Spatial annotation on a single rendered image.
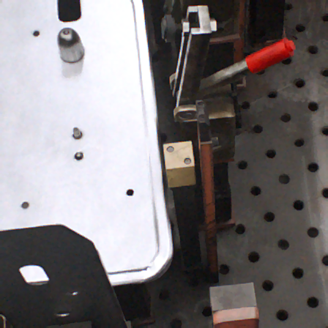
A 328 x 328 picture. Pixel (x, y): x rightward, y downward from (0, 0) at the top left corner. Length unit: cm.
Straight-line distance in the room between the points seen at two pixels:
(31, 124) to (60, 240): 43
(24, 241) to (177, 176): 34
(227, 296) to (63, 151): 38
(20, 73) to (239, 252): 44
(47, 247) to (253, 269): 65
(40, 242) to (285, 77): 84
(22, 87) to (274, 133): 47
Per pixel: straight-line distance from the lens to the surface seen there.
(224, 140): 111
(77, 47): 116
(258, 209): 138
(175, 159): 101
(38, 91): 116
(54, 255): 76
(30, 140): 113
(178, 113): 104
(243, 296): 81
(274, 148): 143
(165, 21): 93
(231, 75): 102
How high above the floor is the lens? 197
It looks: 64 degrees down
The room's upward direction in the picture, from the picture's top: 9 degrees counter-clockwise
